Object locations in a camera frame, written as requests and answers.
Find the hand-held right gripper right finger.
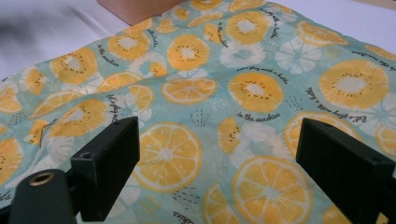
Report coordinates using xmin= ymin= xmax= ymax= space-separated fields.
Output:
xmin=295 ymin=117 xmax=396 ymax=224

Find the citrus print cloth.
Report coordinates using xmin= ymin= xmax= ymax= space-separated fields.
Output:
xmin=0 ymin=0 xmax=396 ymax=224

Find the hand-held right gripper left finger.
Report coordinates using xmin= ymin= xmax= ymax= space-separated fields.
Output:
xmin=70 ymin=116 xmax=141 ymax=222

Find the orange plastic bin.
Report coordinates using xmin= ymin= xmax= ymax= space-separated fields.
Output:
xmin=96 ymin=0 xmax=189 ymax=26

